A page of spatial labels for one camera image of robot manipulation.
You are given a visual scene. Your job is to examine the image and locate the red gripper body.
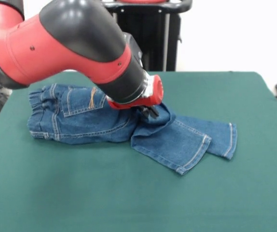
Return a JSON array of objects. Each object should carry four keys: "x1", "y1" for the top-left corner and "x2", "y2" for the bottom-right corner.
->
[{"x1": 107, "y1": 74, "x2": 165, "y2": 111}]

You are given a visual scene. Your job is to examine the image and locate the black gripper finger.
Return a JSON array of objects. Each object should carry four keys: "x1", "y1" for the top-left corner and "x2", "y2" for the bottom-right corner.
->
[
  {"x1": 147, "y1": 105, "x2": 160, "y2": 118},
  {"x1": 138, "y1": 106, "x2": 152, "y2": 119}
]

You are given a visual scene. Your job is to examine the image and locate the blue denim jeans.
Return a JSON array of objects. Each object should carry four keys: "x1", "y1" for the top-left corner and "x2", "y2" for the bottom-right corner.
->
[{"x1": 27, "y1": 83, "x2": 238, "y2": 176}]

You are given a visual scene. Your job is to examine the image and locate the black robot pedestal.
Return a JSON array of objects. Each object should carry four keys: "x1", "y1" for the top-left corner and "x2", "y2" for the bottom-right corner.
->
[{"x1": 102, "y1": 0, "x2": 194, "y2": 72}]

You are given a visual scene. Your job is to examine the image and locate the dark green table cloth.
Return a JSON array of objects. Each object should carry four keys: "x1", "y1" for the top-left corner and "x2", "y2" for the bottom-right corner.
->
[{"x1": 0, "y1": 71, "x2": 277, "y2": 232}]

